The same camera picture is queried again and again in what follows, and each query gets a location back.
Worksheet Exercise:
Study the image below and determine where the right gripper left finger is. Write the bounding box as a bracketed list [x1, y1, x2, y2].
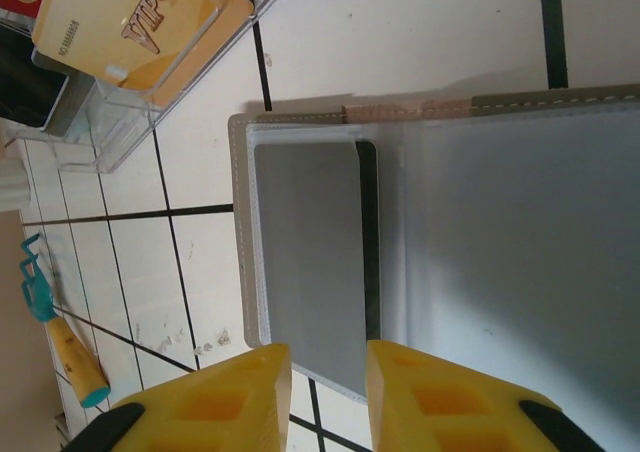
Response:
[69, 341, 292, 452]

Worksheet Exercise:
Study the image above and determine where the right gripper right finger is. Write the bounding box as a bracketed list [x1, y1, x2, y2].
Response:
[366, 339, 606, 452]

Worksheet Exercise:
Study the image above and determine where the grey card holder wallet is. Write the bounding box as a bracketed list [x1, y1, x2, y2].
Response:
[227, 82, 640, 452]

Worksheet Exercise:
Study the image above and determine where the black card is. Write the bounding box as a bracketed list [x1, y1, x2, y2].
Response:
[0, 24, 70, 136]

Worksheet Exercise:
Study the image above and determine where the gold VIP card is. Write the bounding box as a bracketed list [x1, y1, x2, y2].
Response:
[30, 0, 255, 107]

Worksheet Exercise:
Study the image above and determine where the clear acrylic card stand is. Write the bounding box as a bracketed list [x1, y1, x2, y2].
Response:
[0, 0, 279, 174]

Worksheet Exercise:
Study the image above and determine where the teal rake with wooden handle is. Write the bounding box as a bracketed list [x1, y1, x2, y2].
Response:
[19, 231, 112, 409]

